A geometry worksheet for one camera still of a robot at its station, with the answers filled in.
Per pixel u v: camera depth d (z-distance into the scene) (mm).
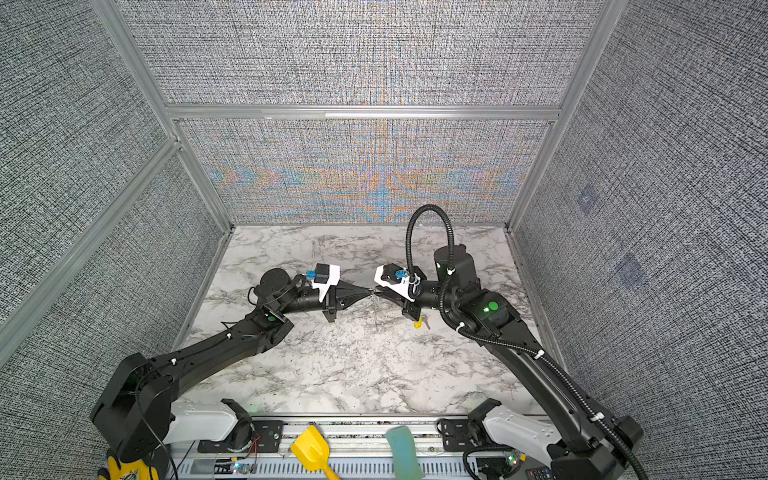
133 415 409
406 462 704
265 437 731
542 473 679
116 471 679
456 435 731
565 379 408
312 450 714
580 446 384
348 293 631
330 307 605
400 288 540
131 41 747
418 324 924
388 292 548
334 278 566
